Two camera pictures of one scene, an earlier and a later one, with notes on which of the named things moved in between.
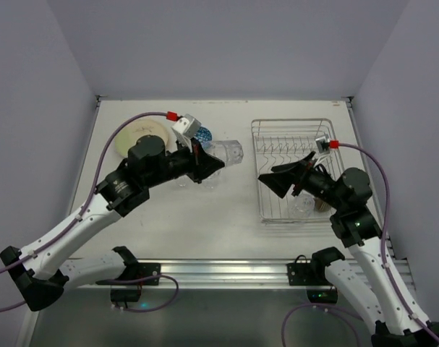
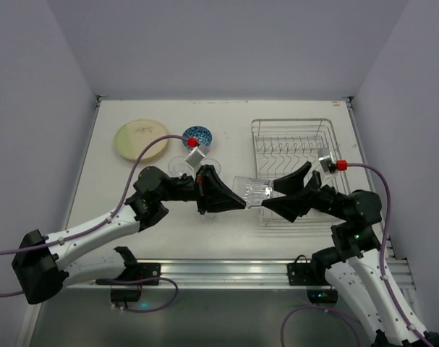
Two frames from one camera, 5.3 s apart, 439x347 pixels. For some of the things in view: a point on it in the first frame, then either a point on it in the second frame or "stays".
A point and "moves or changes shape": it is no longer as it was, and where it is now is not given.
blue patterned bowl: (205, 136) stays
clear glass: (303, 205) moves or changes shape
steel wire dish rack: (280, 142) stays
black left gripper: (196, 160) -> (202, 189)
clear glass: (229, 152) -> (211, 215)
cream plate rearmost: (129, 134) stays
